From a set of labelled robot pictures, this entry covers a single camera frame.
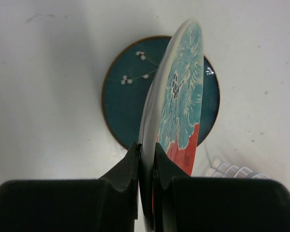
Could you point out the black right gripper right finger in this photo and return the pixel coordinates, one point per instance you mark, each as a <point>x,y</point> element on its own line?
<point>201,204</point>

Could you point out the dark teal blossom plate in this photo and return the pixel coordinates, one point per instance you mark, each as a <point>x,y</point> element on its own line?
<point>127,83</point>

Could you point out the clear wire dish rack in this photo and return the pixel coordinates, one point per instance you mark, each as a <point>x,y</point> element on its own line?
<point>225,162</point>

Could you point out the red plate with teal flower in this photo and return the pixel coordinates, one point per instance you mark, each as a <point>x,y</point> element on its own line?
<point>172,110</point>

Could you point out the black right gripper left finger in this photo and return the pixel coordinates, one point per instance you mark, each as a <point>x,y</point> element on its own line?
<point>105,204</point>

